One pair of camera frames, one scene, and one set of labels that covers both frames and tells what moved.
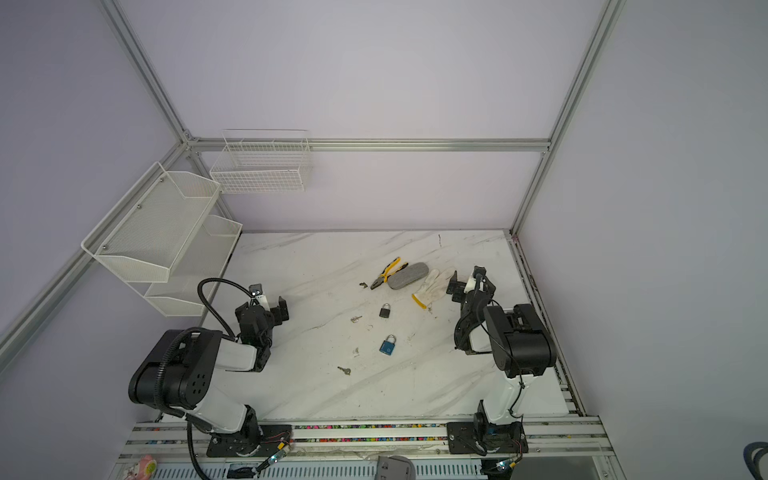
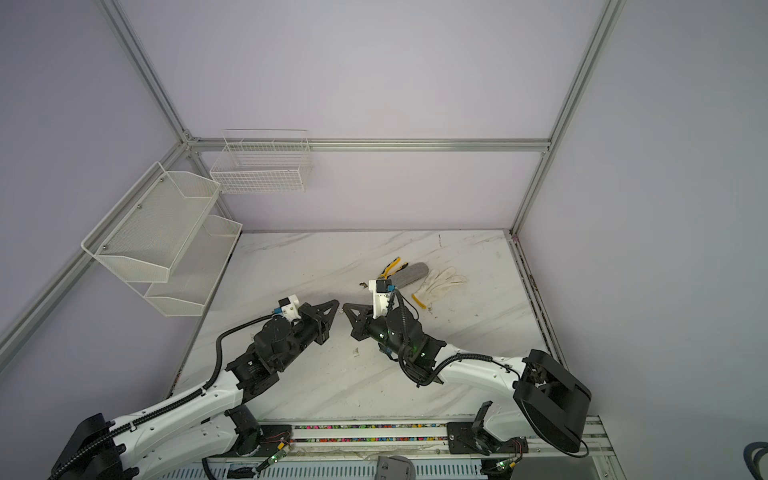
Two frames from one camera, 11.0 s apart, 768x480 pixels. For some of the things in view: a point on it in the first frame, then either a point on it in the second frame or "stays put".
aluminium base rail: x=557 y=450 stays put
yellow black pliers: x=388 y=270 stays put
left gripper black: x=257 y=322 to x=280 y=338
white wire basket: x=263 y=161 stays put
